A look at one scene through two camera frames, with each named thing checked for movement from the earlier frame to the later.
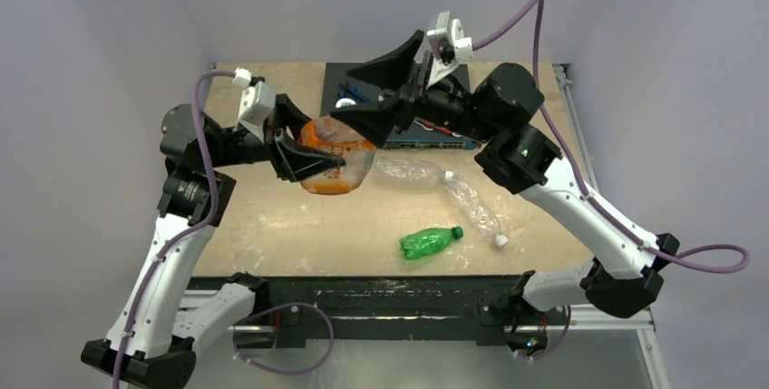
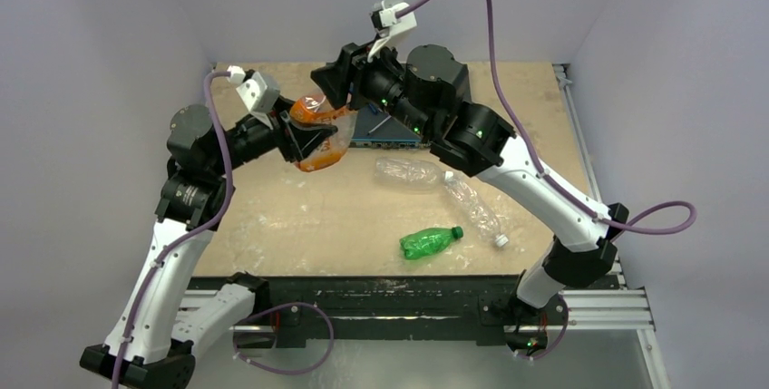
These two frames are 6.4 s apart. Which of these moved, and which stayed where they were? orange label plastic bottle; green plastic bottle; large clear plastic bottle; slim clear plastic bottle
Moved: orange label plastic bottle
Stayed: large clear plastic bottle; slim clear plastic bottle; green plastic bottle
